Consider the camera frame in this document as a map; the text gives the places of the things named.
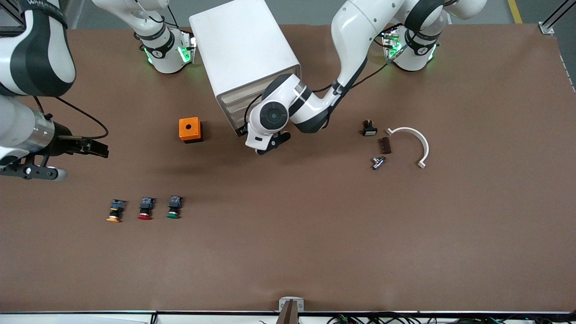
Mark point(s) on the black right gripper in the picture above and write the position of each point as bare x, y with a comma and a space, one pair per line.
64, 144

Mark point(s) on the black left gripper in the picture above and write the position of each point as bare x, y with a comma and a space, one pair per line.
240, 131

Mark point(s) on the green mushroom push button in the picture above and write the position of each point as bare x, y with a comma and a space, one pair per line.
174, 207

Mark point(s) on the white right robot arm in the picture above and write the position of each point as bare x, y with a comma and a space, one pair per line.
40, 54

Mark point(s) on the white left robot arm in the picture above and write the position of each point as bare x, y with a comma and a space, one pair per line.
355, 36

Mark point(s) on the yellow mushroom push button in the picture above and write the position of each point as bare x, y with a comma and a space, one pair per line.
116, 210

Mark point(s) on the red mushroom push button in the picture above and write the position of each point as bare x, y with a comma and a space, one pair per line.
146, 208

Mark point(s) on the small silver metal fitting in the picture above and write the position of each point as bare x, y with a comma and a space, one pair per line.
378, 163

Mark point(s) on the small brown block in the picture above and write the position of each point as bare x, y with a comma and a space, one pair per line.
385, 146

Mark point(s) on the brown tapered strip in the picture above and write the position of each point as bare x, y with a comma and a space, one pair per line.
288, 315

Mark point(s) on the orange button enclosure box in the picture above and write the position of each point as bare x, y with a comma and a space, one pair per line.
190, 129

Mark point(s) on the small black switch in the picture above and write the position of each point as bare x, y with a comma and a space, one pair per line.
369, 128

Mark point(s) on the white curved plastic bracket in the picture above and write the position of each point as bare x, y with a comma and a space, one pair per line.
423, 144

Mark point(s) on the aluminium frame post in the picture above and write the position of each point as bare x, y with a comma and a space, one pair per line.
555, 18
6, 18

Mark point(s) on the grey metal table bracket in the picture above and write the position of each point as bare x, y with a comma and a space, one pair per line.
291, 303

